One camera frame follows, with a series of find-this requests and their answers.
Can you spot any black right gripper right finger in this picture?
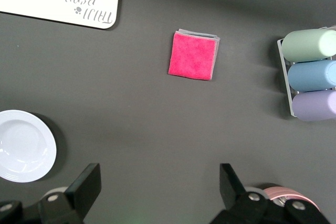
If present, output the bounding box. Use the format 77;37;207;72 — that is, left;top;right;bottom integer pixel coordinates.
209;163;269;224

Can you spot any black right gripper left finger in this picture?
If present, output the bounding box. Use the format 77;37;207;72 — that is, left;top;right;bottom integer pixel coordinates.
38;163;102;224

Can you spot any white round plate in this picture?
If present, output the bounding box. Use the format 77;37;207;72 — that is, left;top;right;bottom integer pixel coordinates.
0;110;57;183

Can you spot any pink bowl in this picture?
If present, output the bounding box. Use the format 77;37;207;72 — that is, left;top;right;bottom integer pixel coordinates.
262;183;320;212

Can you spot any pale purple cylindrical cup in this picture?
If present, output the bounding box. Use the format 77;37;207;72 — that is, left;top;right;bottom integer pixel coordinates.
291;90;336;122

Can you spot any pale blue cylindrical cup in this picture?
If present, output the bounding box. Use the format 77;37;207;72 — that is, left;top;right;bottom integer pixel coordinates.
287;60;336;92

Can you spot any pink folded cloth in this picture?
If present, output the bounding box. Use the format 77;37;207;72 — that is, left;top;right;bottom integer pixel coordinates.
167;27;221;81

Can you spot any pale green cylindrical cup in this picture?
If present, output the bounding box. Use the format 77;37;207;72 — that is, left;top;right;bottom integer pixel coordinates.
282;29;336;62

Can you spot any white wire cup rack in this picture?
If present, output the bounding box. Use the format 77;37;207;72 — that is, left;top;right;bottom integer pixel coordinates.
277;26;336;117

